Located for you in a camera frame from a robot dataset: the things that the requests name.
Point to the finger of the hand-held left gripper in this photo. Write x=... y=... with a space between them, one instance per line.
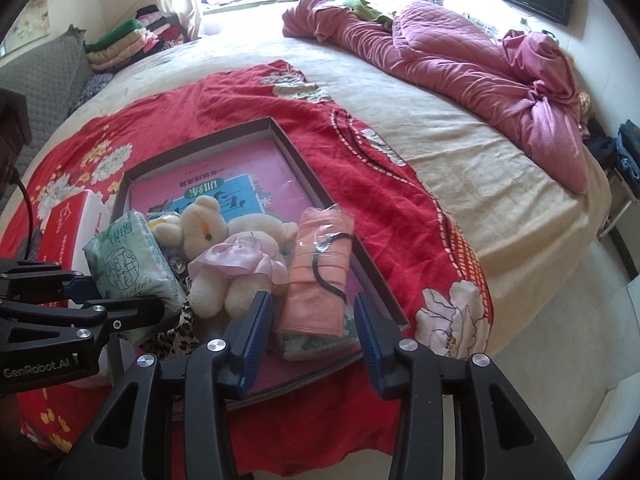
x=130 y=310
x=82 y=287

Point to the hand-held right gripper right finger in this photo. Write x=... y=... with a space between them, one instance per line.
x=367 y=340

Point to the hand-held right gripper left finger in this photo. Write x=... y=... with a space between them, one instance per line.
x=252 y=340

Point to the green tissue pack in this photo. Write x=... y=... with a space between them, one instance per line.
x=130 y=260

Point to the pink towel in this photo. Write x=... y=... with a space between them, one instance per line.
x=310 y=280

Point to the cream teddy bear pink dress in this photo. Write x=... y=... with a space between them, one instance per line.
x=205 y=225

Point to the dark shallow cardboard box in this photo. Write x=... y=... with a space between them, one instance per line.
x=312 y=180

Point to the leopard print cloth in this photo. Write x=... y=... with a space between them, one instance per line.
x=175 y=340

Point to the red and white tissue box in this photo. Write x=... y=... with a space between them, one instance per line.
x=65 y=220

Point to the pink picture book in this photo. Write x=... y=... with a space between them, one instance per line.
x=225 y=160

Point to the dark patterned pillow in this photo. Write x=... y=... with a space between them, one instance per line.
x=92 y=87

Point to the grey quilted headboard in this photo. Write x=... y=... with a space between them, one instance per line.
x=50 y=75

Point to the bed with beige sheet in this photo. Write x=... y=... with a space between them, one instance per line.
x=400 y=125

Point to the red floral blanket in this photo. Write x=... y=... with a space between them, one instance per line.
x=210 y=95

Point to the stack of folded blankets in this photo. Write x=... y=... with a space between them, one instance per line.
x=125 y=40

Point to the pink quilt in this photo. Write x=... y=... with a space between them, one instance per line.
x=450 y=60

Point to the green window seat cushion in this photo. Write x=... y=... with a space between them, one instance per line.
x=235 y=6

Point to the yellow knitted cloth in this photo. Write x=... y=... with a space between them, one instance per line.
x=585 y=105

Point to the blue denim clothes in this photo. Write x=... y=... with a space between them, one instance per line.
x=627 y=150

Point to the green cloth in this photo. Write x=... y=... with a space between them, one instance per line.
x=365 y=7

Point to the floral wall painting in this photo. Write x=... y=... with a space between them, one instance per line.
x=25 y=30

